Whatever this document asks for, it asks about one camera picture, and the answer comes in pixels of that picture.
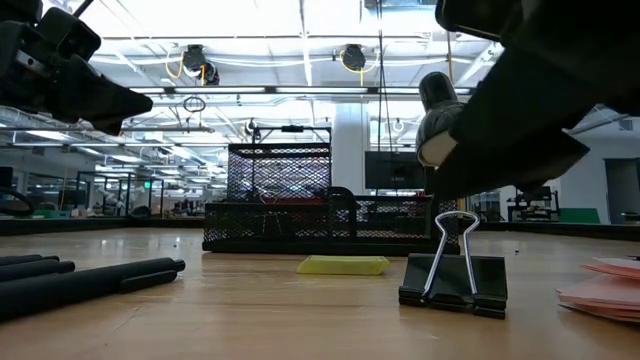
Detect black ballpoint pen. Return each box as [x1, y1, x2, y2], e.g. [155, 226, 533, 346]
[0, 256, 187, 322]
[0, 254, 61, 267]
[0, 260, 77, 283]

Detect black background monitor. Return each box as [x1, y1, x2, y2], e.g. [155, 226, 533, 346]
[363, 150, 427, 191]

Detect yellow sticky note pad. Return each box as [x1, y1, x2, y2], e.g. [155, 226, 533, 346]
[296, 255, 391, 277]

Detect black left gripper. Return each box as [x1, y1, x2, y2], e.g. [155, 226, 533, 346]
[0, 0, 154, 135]

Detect pink sticky note pad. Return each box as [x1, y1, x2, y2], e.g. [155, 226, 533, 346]
[556, 256, 640, 325]

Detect black mesh desk organizer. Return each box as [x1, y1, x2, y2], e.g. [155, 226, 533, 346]
[202, 142, 461, 256]

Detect black background robot station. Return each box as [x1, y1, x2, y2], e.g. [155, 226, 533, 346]
[506, 185, 561, 224]

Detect black binder clip silver handles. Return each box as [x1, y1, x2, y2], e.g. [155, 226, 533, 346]
[398, 210, 509, 320]

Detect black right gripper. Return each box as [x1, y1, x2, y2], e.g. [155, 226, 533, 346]
[434, 0, 640, 136]

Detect black ceiling cable reel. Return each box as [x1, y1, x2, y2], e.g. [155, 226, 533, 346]
[339, 43, 368, 73]
[180, 43, 221, 87]

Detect green board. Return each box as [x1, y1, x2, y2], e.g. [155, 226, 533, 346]
[558, 206, 601, 225]

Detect black hanging cable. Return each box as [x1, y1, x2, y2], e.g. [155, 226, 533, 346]
[375, 0, 396, 153]

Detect black desk lamp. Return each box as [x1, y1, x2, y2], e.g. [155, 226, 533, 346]
[415, 71, 467, 196]

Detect black aluminium rig frame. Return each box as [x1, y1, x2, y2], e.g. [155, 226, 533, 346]
[0, 215, 640, 242]

